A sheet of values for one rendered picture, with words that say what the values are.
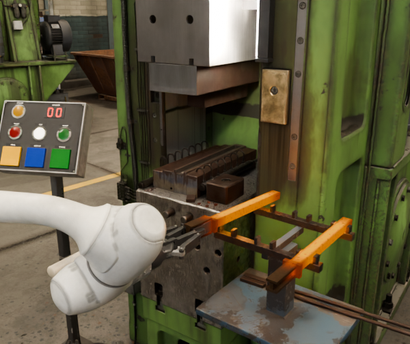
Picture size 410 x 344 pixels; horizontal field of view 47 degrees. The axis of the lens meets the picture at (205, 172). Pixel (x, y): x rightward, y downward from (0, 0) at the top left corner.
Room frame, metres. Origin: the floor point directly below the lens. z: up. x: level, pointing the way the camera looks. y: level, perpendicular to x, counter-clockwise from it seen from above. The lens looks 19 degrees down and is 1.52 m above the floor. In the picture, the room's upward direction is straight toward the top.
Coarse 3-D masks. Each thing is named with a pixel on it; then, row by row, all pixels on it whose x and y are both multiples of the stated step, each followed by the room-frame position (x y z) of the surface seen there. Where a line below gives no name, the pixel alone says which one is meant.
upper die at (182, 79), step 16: (160, 64) 1.61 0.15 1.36; (176, 64) 1.57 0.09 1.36; (224, 64) 1.66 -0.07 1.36; (240, 64) 1.75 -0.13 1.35; (256, 64) 1.85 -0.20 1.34; (160, 80) 1.61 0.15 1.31; (176, 80) 1.57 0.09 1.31; (192, 80) 1.53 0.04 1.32; (208, 80) 1.58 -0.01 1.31; (224, 80) 1.66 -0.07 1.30; (240, 80) 1.75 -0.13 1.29; (256, 80) 1.85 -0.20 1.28
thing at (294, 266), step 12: (336, 228) 1.16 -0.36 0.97; (324, 240) 1.09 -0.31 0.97; (300, 252) 1.03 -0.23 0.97; (312, 252) 1.03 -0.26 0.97; (288, 264) 0.96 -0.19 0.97; (300, 264) 0.96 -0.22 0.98; (276, 276) 0.91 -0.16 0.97; (288, 276) 0.94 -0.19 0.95; (300, 276) 0.95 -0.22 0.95; (276, 288) 0.90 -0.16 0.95
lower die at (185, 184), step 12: (192, 156) 1.80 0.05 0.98; (204, 156) 1.74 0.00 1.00; (240, 156) 1.76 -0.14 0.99; (252, 156) 1.84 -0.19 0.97; (168, 168) 1.62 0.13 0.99; (192, 168) 1.59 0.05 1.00; (216, 168) 1.62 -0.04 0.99; (228, 168) 1.69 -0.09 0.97; (252, 168) 1.84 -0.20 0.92; (156, 180) 1.62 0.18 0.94; (168, 180) 1.59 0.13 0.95; (180, 180) 1.56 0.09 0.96; (192, 180) 1.53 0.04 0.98; (180, 192) 1.56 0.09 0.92; (192, 192) 1.53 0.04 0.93; (204, 192) 1.56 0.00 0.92
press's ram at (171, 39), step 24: (144, 0) 1.64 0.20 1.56; (168, 0) 1.58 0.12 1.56; (192, 0) 1.53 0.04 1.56; (216, 0) 1.52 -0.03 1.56; (240, 0) 1.64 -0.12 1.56; (144, 24) 1.64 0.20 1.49; (168, 24) 1.58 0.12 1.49; (192, 24) 1.53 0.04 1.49; (216, 24) 1.52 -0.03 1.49; (240, 24) 1.64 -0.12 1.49; (144, 48) 1.64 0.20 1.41; (168, 48) 1.59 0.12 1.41; (192, 48) 1.53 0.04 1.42; (216, 48) 1.52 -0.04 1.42; (240, 48) 1.65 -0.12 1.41
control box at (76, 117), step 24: (24, 120) 1.78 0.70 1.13; (48, 120) 1.77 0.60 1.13; (72, 120) 1.76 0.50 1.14; (0, 144) 1.75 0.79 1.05; (24, 144) 1.74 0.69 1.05; (48, 144) 1.72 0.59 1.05; (72, 144) 1.71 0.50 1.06; (0, 168) 1.70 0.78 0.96; (24, 168) 1.69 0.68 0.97; (48, 168) 1.67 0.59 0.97; (72, 168) 1.66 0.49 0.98
